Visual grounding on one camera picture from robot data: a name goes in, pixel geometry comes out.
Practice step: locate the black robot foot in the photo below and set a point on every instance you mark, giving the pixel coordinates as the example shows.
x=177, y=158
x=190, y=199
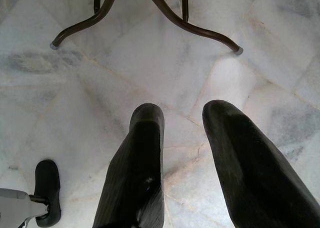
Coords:
x=47, y=188

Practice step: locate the dark brown metal table base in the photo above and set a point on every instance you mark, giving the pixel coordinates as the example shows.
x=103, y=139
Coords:
x=175, y=15

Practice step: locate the silver robot leg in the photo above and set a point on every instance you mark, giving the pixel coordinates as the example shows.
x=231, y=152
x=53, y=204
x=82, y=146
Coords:
x=17, y=208

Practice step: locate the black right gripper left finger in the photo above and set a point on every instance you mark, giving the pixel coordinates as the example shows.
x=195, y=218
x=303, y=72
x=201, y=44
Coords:
x=140, y=168

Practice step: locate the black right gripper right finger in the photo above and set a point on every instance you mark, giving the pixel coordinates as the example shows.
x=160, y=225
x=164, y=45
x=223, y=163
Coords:
x=252, y=173

